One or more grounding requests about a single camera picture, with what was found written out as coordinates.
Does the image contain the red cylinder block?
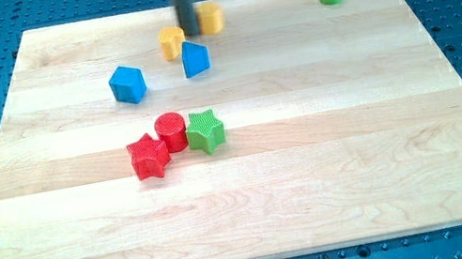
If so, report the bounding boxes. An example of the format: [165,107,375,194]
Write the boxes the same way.
[154,112,189,153]

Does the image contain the blue triangle block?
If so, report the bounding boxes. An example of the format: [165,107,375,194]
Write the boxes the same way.
[181,41,211,78]

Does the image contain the red star block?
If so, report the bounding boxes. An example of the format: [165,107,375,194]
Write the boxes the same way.
[127,133,171,181]

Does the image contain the yellow heart block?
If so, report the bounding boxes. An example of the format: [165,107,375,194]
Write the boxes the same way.
[158,26,186,61]

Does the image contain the green star block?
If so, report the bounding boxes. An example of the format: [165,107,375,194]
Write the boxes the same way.
[186,109,226,155]

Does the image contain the wooden board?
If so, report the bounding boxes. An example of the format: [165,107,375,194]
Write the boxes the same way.
[0,0,462,259]

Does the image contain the blue cube block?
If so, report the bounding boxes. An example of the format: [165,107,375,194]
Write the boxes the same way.
[108,66,146,104]

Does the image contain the yellow hexagon block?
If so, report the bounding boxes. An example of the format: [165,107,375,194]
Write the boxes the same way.
[195,1,225,35]

